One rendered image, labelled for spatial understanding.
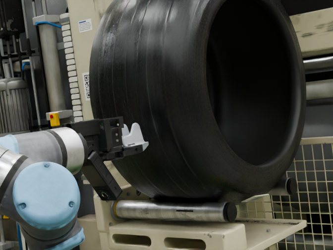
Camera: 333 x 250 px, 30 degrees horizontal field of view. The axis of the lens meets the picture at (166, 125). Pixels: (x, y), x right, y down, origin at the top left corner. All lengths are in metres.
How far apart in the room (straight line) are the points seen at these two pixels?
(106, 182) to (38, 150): 0.19
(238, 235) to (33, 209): 0.63
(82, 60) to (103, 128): 0.54
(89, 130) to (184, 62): 0.24
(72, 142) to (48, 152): 0.06
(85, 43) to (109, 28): 0.30
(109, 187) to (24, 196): 0.35
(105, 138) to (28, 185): 0.33
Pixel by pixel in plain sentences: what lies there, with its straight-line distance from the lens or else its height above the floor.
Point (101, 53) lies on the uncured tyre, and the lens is 1.38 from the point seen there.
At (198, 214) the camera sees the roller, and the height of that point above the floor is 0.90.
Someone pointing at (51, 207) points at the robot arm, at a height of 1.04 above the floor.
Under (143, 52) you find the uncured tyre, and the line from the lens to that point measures 1.29.
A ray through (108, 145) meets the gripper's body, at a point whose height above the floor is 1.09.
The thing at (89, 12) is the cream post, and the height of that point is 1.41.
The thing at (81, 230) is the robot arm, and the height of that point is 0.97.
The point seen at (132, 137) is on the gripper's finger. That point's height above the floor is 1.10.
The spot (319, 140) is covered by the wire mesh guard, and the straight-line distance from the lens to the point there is 1.76.
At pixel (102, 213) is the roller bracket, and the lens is 1.56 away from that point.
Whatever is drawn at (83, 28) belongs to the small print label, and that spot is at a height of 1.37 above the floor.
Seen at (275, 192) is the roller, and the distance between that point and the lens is 1.61.
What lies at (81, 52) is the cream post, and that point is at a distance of 1.70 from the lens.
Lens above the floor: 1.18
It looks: 3 degrees down
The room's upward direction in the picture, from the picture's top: 8 degrees counter-clockwise
